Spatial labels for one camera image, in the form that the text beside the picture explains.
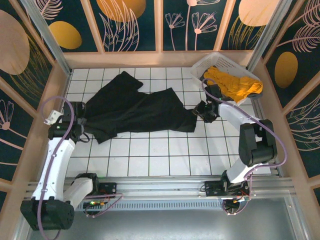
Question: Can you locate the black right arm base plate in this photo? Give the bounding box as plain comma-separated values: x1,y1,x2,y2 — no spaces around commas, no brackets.
203,179,251,201

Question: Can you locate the black t-shirt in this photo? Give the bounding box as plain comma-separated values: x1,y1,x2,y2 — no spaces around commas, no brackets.
81,70,198,145

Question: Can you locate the aluminium corner post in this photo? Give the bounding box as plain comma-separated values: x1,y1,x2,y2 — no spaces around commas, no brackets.
19,0,73,77
245,0,287,72

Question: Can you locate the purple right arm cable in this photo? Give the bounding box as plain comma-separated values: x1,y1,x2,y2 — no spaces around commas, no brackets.
200,78,288,216

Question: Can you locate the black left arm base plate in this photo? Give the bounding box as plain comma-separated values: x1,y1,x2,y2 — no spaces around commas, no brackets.
98,181,118,195

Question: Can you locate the metal sheet panel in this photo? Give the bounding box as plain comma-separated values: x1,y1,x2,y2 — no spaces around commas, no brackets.
12,196,310,240

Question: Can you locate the white plastic basket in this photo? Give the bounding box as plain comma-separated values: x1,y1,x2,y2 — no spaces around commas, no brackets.
190,51,259,106

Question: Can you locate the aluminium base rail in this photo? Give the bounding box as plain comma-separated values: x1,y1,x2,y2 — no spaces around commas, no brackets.
23,174,296,202

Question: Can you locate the grey slotted cable duct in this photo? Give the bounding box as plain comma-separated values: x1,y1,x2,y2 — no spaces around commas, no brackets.
73,201,226,211

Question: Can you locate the yellow t-shirt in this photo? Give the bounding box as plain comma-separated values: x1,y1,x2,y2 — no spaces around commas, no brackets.
202,65,264,103

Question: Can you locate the small circuit board green light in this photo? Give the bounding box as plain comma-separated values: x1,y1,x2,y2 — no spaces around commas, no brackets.
83,199,107,208

